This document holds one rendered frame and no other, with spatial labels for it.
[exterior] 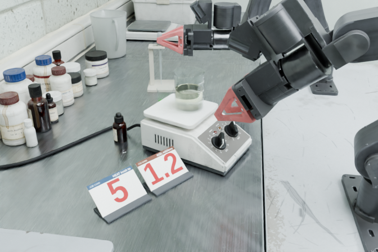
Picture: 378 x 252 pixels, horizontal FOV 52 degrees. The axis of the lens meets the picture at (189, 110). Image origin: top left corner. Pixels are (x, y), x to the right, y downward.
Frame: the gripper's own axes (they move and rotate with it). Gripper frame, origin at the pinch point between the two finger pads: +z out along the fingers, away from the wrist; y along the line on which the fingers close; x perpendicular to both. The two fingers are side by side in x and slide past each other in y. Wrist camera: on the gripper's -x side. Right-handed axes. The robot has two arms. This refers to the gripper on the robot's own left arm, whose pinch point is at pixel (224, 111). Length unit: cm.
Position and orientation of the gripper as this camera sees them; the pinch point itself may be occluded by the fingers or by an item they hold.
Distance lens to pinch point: 69.0
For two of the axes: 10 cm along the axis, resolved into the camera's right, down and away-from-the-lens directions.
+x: 5.5, 8.3, 0.4
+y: -5.1, 3.8, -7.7
